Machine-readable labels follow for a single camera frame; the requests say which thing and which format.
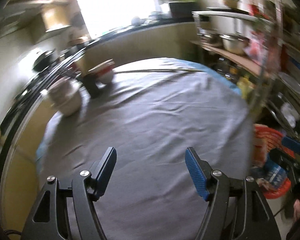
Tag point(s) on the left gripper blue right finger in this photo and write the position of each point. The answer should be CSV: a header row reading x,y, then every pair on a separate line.
x,y
214,187

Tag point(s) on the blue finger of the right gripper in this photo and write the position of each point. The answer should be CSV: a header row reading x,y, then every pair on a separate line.
x,y
291,144

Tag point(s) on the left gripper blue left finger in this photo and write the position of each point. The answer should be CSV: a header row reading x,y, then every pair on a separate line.
x,y
88,187

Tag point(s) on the blue white small carton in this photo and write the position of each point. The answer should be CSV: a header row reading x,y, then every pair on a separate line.
x,y
274,174

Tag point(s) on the orange plastic trash basket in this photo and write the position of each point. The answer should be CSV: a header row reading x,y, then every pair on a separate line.
x,y
265,140

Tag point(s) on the white covered takeout bowl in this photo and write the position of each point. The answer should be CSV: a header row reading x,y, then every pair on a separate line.
x,y
65,96

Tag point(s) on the grey tablecloth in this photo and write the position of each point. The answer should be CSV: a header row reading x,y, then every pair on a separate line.
x,y
151,119

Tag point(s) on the black chopstick holder cup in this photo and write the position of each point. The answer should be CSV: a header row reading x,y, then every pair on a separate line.
x,y
89,82

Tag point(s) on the wooden storage shelf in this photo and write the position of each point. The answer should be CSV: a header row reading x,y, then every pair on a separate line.
x,y
264,51

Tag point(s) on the steel pot on shelf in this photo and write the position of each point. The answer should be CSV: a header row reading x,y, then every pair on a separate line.
x,y
235,43

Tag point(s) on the red white ceramic bowl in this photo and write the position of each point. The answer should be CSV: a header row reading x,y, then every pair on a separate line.
x,y
103,72

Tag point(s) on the black wok pan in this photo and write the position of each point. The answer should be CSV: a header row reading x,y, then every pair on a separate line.
x,y
44,60

